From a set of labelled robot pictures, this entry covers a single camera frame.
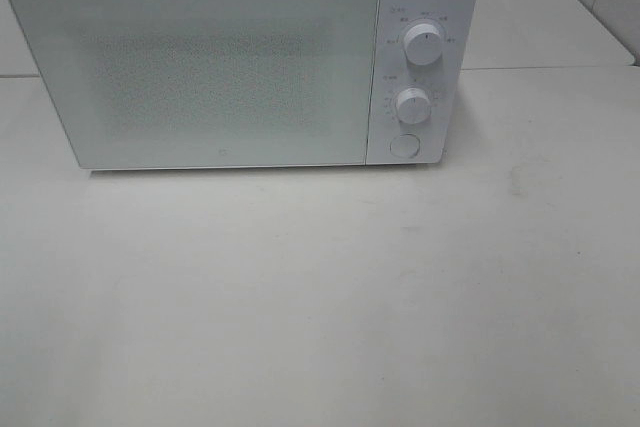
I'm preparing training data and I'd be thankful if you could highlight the white adjacent table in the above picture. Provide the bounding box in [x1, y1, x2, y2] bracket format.
[463, 0, 633, 70]

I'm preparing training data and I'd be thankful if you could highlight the round white door button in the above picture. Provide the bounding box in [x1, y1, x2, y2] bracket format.
[390, 134, 421, 159]

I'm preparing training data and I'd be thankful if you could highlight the white microwave knob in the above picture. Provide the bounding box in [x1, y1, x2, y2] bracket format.
[395, 88, 432, 125]
[401, 19, 445, 66]

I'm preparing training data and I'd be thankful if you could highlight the white microwave door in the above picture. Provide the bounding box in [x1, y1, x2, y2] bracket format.
[10, 0, 378, 170]

